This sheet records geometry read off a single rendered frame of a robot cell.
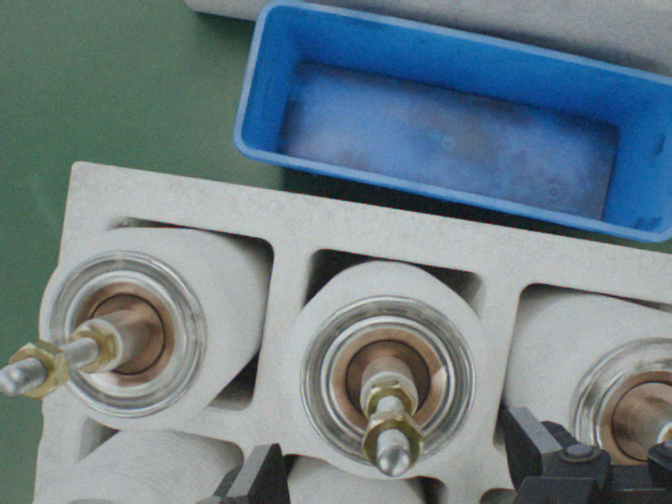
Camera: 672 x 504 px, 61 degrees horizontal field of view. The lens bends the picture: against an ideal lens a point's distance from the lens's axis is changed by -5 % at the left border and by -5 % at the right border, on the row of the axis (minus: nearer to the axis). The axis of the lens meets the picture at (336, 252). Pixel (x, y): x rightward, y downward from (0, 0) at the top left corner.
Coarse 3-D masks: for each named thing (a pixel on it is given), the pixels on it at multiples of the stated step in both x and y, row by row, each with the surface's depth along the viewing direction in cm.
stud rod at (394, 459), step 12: (384, 408) 20; (396, 408) 20; (384, 432) 18; (396, 432) 17; (384, 444) 17; (396, 444) 16; (408, 444) 17; (384, 456) 16; (396, 456) 16; (408, 456) 16; (384, 468) 16; (396, 468) 16; (408, 468) 16
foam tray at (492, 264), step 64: (128, 192) 33; (192, 192) 33; (256, 192) 33; (64, 256) 34; (320, 256) 41; (384, 256) 33; (448, 256) 32; (512, 256) 32; (576, 256) 32; (640, 256) 32; (512, 320) 32; (256, 384) 33; (64, 448) 34
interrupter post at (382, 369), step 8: (376, 360) 25; (384, 360) 25; (392, 360) 25; (400, 360) 25; (368, 368) 25; (376, 368) 24; (384, 368) 23; (392, 368) 23; (400, 368) 24; (408, 368) 25; (368, 376) 23; (376, 376) 23; (384, 376) 23; (392, 376) 23; (400, 376) 23; (408, 376) 23; (368, 384) 23; (408, 384) 22; (368, 392) 23; (416, 392) 23; (360, 400) 23; (416, 400) 23; (416, 408) 23
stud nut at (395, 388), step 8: (376, 384) 22; (384, 384) 22; (392, 384) 22; (400, 384) 22; (376, 392) 21; (384, 392) 21; (392, 392) 21; (400, 392) 21; (408, 392) 22; (368, 400) 21; (376, 400) 21; (400, 400) 21; (408, 400) 21; (368, 408) 21; (408, 408) 21; (368, 416) 21
